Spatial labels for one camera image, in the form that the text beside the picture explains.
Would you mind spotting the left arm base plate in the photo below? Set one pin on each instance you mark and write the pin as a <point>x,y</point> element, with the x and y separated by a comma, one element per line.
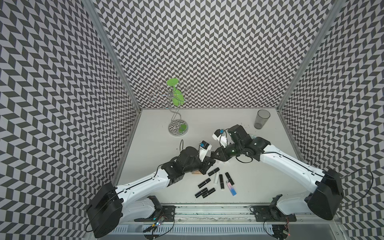
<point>168,212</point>

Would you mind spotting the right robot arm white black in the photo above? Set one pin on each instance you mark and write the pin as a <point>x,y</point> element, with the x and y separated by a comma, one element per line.
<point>324,191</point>

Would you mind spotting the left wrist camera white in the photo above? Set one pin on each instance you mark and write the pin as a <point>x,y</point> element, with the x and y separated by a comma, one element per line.
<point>204,148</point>

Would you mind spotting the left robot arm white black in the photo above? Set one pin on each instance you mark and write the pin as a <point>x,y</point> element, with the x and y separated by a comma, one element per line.
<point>117,204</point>

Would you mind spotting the beige lipstick tube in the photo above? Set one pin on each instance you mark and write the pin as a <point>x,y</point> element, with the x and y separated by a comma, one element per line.
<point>196,172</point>

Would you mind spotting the black lipstick gold band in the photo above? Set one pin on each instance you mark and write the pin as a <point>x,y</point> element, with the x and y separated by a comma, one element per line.
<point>221,180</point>

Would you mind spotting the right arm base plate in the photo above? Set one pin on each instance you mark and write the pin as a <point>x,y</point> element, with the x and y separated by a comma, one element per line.
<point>270,213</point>

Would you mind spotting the pink blue gradient lipstick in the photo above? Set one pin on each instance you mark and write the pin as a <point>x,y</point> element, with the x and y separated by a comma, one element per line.
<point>231,188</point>

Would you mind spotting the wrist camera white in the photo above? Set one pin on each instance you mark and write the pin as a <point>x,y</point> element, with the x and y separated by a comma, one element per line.
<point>220,135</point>
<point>204,148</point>

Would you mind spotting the wire jewelry tree green leaves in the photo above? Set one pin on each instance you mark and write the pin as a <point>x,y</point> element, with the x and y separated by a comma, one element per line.
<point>175,99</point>

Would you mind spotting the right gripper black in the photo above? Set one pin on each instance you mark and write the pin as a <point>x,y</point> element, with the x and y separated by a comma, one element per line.
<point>222,156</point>

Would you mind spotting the aluminium front rail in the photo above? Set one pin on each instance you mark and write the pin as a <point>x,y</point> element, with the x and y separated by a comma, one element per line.
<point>232,213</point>

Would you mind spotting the black square lipstick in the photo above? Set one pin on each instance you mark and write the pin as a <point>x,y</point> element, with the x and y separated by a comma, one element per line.
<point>229,178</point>

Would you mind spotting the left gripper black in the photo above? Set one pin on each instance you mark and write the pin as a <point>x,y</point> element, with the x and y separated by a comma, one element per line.
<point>205,166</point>

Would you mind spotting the grey translucent cup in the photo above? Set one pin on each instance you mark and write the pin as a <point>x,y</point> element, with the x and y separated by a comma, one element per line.
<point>261,118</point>

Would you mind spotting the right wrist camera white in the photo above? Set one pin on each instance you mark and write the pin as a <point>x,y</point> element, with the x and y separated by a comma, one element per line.
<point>220,135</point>

